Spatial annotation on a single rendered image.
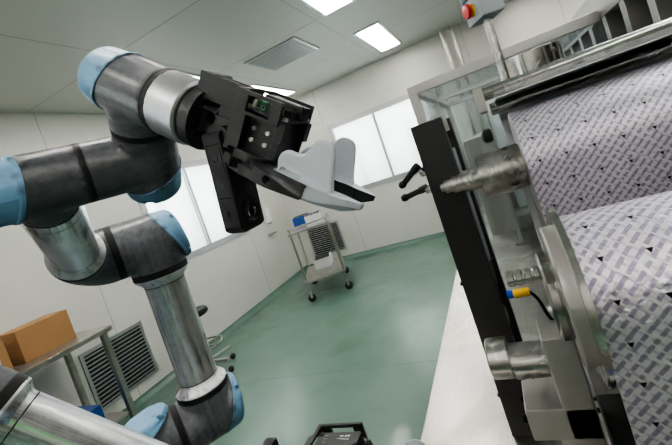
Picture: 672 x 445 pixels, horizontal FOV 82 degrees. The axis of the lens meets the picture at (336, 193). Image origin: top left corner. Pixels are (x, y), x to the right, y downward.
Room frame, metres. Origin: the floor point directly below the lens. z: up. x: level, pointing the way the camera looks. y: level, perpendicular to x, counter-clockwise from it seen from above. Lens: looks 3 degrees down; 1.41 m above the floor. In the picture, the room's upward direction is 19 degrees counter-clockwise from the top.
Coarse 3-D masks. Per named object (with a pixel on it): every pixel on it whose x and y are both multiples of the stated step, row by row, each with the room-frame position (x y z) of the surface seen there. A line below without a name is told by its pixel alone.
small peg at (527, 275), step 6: (510, 270) 0.34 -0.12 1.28; (516, 270) 0.33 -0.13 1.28; (522, 270) 0.33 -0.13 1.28; (528, 270) 0.33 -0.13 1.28; (534, 270) 0.32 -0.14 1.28; (510, 276) 0.33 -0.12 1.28; (516, 276) 0.33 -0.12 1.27; (522, 276) 0.33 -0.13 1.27; (528, 276) 0.33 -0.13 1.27; (534, 276) 0.32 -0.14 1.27; (540, 276) 0.32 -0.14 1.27; (510, 282) 0.33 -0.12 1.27; (516, 282) 0.33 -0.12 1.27; (522, 282) 0.33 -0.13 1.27; (528, 282) 0.33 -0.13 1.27
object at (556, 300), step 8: (536, 256) 0.33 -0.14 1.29; (544, 256) 0.32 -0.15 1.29; (544, 264) 0.31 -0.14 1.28; (544, 272) 0.31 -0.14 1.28; (552, 272) 0.30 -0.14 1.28; (544, 280) 0.30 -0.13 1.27; (552, 280) 0.30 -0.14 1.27; (552, 288) 0.30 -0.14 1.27; (552, 296) 0.30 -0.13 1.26; (560, 296) 0.29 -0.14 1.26; (552, 304) 0.30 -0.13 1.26; (560, 304) 0.29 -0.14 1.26; (560, 312) 0.29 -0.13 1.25; (560, 320) 0.29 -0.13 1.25; (568, 320) 0.29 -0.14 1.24; (560, 328) 0.30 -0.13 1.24; (568, 328) 0.29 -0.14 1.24; (568, 336) 0.30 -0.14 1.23
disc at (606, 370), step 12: (552, 216) 0.30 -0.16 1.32; (564, 240) 0.28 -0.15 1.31; (564, 252) 0.29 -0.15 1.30; (576, 264) 0.27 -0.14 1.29; (576, 276) 0.26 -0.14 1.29; (588, 300) 0.25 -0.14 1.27; (588, 312) 0.26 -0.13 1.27; (600, 324) 0.25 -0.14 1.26; (600, 336) 0.25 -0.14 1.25; (600, 348) 0.25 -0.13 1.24; (600, 360) 0.27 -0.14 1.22; (600, 372) 0.31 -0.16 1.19; (612, 372) 0.26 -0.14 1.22; (612, 384) 0.27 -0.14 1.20
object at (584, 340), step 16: (544, 240) 0.31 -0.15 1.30; (560, 256) 0.29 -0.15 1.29; (560, 272) 0.28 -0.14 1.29; (560, 288) 0.29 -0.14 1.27; (576, 288) 0.27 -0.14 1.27; (576, 304) 0.27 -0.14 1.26; (576, 320) 0.27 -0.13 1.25; (576, 336) 0.28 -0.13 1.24; (592, 336) 0.27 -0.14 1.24; (592, 352) 0.27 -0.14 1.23
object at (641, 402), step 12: (660, 384) 0.25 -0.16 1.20; (624, 396) 0.26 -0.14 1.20; (636, 396) 0.26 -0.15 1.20; (648, 396) 0.25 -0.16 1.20; (660, 396) 0.25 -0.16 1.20; (636, 408) 0.26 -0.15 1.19; (648, 408) 0.26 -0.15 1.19; (660, 408) 0.25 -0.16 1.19; (636, 420) 0.26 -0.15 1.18; (648, 420) 0.26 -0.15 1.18; (660, 420) 0.25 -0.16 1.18; (636, 432) 0.26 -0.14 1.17; (648, 432) 0.26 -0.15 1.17; (660, 432) 0.25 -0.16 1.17; (636, 444) 0.26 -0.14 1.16; (648, 444) 0.26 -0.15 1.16; (660, 444) 0.26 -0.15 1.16
